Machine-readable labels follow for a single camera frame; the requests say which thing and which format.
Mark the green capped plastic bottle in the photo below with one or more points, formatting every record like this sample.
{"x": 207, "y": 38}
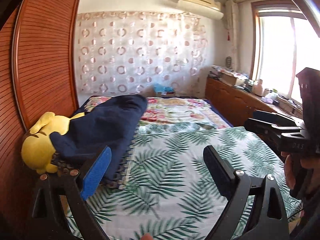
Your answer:
{"x": 274, "y": 93}

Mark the floral blanket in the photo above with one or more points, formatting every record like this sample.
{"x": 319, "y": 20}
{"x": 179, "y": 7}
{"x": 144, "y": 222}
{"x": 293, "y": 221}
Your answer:
{"x": 175, "y": 110}

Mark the cardboard box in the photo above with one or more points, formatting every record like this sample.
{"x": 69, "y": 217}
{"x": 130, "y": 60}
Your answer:
{"x": 232, "y": 78}

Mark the wall air conditioner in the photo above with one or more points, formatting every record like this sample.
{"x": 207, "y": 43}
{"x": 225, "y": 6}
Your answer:
{"x": 200, "y": 5}

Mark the navy medallion pattern cloth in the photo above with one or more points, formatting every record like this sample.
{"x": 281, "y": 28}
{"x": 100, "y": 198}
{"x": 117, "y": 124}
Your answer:
{"x": 120, "y": 177}

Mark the blue bag on bed end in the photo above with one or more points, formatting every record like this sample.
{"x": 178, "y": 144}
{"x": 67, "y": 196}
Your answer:
{"x": 163, "y": 90}

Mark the cream window curtain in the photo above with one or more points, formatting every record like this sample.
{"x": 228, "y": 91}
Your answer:
{"x": 232, "y": 30}

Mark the wooden headboard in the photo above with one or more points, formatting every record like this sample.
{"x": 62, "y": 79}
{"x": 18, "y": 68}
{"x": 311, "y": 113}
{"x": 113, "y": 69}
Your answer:
{"x": 45, "y": 55}

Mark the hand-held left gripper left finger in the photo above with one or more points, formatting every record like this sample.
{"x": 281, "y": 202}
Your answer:
{"x": 96, "y": 175}

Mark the wooden framed window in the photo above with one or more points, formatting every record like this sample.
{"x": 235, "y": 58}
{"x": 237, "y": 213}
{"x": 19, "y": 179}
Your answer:
{"x": 275, "y": 55}

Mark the white tissue pack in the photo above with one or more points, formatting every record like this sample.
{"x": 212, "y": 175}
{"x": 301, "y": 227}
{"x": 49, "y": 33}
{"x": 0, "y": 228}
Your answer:
{"x": 267, "y": 100}

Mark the leaf print bed sheet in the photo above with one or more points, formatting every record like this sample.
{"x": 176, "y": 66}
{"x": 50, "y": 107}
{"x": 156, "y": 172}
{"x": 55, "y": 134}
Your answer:
{"x": 175, "y": 155}

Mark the round desk ornament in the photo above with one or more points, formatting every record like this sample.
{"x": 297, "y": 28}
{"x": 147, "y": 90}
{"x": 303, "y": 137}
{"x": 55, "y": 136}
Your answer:
{"x": 229, "y": 62}

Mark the sheer circle-pattern curtain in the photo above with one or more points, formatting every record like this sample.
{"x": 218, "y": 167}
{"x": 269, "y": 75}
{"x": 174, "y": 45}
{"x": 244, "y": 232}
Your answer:
{"x": 140, "y": 55}

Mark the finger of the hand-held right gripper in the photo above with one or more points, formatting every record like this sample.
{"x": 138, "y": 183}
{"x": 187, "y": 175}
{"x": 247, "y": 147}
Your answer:
{"x": 265, "y": 115}
{"x": 262, "y": 131}

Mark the beige thermos bottle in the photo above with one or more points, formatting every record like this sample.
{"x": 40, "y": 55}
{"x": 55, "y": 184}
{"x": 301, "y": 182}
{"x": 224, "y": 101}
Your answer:
{"x": 257, "y": 87}

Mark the wooden side cabinet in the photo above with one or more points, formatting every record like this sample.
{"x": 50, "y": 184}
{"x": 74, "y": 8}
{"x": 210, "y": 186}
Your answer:
{"x": 225, "y": 97}

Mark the navy printed t-shirt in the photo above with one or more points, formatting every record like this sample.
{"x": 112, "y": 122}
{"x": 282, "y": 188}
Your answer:
{"x": 100, "y": 125}

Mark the red hanging tassel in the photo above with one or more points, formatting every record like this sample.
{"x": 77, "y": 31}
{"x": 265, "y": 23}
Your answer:
{"x": 228, "y": 33}

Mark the person's left hand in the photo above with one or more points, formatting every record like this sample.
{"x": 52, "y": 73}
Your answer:
{"x": 145, "y": 237}

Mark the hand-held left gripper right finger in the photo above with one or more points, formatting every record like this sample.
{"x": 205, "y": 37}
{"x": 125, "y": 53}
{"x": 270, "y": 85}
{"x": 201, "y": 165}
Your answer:
{"x": 220, "y": 172}

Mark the person's right hand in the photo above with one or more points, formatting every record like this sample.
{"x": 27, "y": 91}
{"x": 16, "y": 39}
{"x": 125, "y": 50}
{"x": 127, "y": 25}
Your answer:
{"x": 291, "y": 172}

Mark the yellow plush toy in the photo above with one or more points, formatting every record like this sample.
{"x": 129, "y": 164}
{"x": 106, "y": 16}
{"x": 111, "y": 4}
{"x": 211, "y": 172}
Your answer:
{"x": 37, "y": 145}

